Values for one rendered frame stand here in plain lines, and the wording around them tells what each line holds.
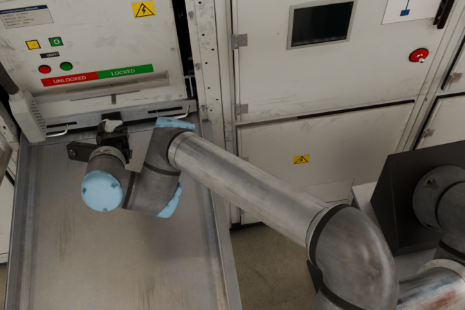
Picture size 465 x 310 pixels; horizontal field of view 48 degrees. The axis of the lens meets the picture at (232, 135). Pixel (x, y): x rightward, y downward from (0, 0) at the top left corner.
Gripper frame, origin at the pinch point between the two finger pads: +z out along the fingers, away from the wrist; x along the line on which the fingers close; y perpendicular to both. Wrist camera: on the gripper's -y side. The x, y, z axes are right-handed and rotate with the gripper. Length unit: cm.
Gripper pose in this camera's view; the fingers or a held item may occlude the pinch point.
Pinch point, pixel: (106, 129)
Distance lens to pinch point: 153.0
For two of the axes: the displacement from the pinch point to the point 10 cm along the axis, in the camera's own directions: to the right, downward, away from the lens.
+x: -1.1, -9.0, -4.3
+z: -1.2, -4.1, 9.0
